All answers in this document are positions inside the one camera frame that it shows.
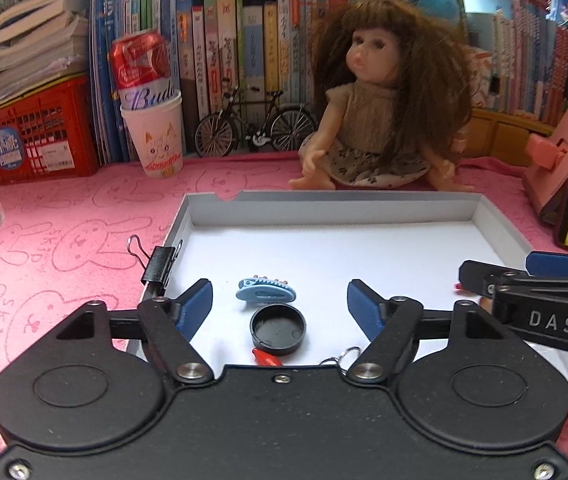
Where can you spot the brown-haired doll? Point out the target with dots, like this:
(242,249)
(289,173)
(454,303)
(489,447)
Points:
(364,105)

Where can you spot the blue round plush toy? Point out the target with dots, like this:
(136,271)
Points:
(439,4)

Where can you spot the row of pale-spined books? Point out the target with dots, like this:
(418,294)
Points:
(524,60)

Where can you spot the black binder clip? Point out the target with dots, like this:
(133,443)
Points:
(158,265)

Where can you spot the small wooden drawer box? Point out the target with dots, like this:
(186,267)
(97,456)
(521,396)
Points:
(509,135)

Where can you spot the blue hair clip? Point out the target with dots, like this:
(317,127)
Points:
(264,291)

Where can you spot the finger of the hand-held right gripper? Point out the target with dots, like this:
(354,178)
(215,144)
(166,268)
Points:
(556,265)
(479,276)

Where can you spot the row of upright books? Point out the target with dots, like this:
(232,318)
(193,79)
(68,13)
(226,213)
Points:
(254,50)

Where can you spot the red drink can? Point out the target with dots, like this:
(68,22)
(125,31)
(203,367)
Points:
(138,65)

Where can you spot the stack of lying books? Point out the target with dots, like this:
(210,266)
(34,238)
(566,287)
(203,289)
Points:
(38,25)

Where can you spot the white paper cup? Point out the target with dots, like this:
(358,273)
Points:
(156,140)

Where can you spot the red bottle-shaped plastic clip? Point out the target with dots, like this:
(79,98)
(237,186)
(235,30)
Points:
(269,358)

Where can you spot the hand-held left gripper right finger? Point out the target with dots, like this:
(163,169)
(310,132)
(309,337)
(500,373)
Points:
(361,307)

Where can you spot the pink rabbit print tablecloth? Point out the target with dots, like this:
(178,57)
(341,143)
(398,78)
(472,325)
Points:
(63,240)

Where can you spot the miniature black bicycle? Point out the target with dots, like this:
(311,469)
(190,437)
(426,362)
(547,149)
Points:
(259,138)

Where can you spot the black round lid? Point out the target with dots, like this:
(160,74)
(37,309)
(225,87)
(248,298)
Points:
(278,332)

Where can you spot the grey cardboard box tray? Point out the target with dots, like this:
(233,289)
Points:
(339,250)

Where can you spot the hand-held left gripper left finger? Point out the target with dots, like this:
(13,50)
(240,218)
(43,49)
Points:
(196,307)

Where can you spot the red plastic crate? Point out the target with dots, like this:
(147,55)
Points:
(48,120)

